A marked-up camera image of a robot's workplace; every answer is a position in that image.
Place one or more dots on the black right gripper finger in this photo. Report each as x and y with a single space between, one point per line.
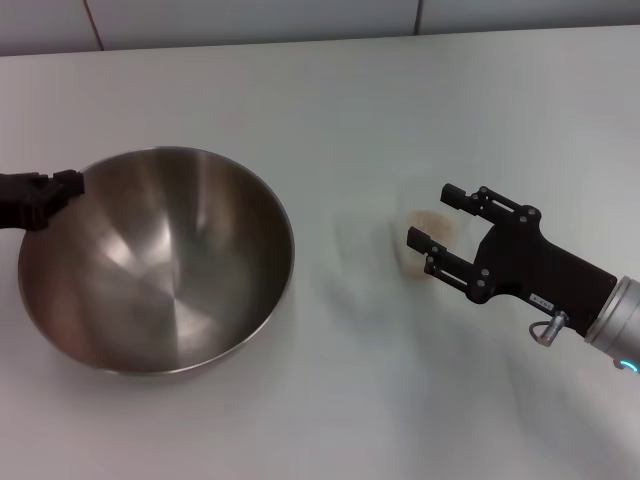
440 260
475 200

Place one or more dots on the clear plastic measuring cup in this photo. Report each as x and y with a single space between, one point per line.
425 245

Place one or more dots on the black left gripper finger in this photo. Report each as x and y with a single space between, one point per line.
67 185

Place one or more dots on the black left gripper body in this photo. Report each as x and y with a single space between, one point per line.
22 202

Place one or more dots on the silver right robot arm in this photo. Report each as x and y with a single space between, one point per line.
617 320

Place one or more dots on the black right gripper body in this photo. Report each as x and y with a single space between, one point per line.
540 265

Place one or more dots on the stainless steel mixing bowl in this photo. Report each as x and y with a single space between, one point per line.
165 270

